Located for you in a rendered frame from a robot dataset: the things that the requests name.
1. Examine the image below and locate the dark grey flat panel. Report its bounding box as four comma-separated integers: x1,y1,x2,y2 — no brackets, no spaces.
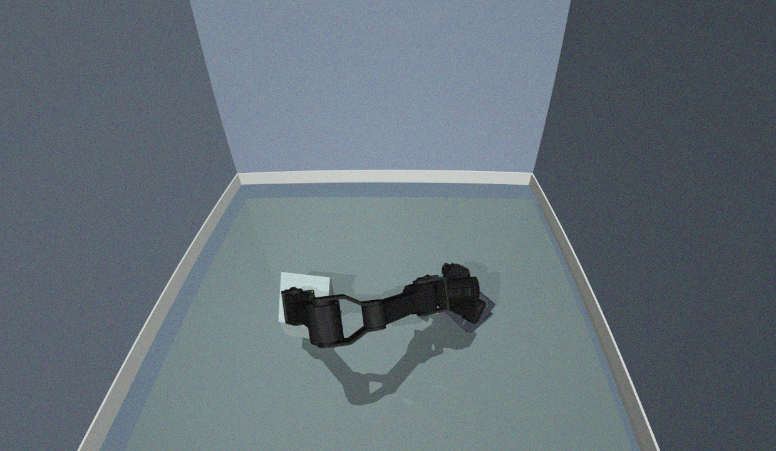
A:
444,292,496,333

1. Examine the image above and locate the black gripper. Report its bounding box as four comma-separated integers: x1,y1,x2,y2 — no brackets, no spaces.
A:
450,299,486,324

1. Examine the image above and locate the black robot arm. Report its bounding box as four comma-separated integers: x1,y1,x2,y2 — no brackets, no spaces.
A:
281,263,480,348

